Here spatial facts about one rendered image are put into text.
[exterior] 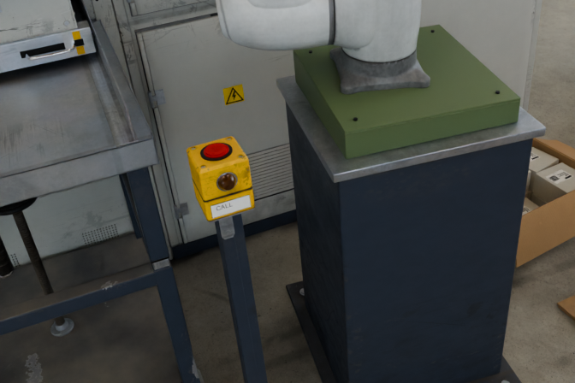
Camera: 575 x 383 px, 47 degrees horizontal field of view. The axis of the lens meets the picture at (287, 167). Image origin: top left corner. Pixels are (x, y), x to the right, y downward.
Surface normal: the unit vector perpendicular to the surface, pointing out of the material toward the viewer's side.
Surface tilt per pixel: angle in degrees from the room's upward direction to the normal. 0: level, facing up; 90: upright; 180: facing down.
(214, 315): 0
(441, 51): 4
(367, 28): 96
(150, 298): 0
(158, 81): 90
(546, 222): 71
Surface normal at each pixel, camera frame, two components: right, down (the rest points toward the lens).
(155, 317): -0.08, -0.83
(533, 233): 0.43, 0.15
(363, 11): 0.03, 0.51
